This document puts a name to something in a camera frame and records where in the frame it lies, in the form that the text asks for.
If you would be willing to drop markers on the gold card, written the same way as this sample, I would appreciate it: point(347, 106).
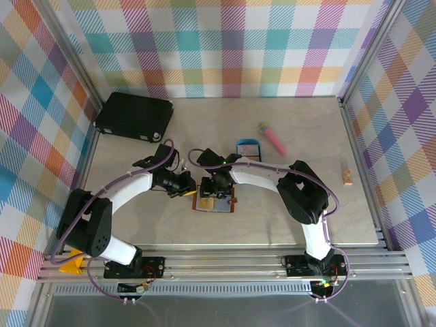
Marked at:
point(206, 203)

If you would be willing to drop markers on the brown leather card holder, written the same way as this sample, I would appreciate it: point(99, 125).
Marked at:
point(223, 206)

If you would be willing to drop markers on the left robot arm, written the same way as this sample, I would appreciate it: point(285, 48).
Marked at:
point(133, 185)

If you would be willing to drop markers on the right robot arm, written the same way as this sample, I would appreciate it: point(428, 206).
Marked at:
point(259, 177)

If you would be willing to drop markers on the tan card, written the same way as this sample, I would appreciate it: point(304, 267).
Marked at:
point(253, 158)

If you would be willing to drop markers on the pink toy microphone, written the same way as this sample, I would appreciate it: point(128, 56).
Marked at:
point(274, 139)

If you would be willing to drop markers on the black zip case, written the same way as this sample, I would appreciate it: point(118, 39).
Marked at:
point(133, 114)

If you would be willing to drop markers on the small patterned wooden block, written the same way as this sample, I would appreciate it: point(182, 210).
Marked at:
point(347, 173)

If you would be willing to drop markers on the yellow plastic clamp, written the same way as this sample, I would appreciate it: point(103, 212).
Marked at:
point(69, 264)

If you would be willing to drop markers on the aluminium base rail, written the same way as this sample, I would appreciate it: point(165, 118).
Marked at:
point(221, 269)

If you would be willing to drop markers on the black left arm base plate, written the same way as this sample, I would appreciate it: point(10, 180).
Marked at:
point(153, 267)

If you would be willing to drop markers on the aluminium side rail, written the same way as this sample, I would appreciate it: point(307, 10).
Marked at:
point(357, 153)
point(89, 146)

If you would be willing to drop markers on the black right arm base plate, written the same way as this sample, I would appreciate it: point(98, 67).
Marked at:
point(296, 265)

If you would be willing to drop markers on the aluminium corner post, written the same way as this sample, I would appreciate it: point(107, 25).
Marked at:
point(369, 51)
point(72, 51)

